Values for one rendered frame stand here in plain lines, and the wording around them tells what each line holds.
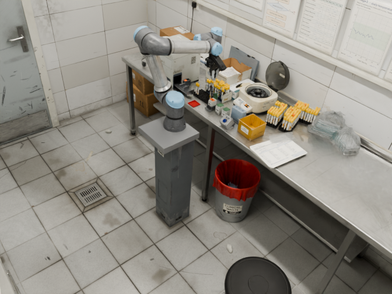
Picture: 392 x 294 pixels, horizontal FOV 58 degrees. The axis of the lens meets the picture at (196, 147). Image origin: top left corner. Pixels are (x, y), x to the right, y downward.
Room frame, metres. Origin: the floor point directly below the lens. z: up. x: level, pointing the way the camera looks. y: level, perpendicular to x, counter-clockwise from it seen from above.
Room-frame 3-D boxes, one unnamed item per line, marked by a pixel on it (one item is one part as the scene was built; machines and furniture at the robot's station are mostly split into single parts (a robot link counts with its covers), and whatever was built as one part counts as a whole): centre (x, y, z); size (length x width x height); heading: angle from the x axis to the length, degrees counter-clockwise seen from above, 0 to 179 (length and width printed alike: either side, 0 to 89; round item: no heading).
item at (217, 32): (2.20, -0.07, 1.42); 0.09 x 0.08 x 0.11; 123
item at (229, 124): (1.99, -0.21, 0.92); 0.13 x 0.07 x 0.08; 133
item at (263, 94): (2.29, -0.43, 0.97); 0.15 x 0.15 x 0.07
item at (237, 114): (2.06, -0.28, 0.92); 0.10 x 0.07 x 0.10; 44
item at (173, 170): (1.89, 0.15, 0.44); 0.20 x 0.20 x 0.87; 43
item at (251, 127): (1.92, -0.36, 0.93); 0.13 x 0.13 x 0.10; 39
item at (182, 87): (2.40, 0.14, 0.92); 0.21 x 0.07 x 0.05; 43
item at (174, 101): (1.90, 0.16, 1.08); 0.13 x 0.12 x 0.14; 33
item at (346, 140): (1.86, -0.99, 0.94); 0.20 x 0.17 x 0.14; 14
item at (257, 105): (2.28, -0.42, 0.94); 0.30 x 0.24 x 0.12; 124
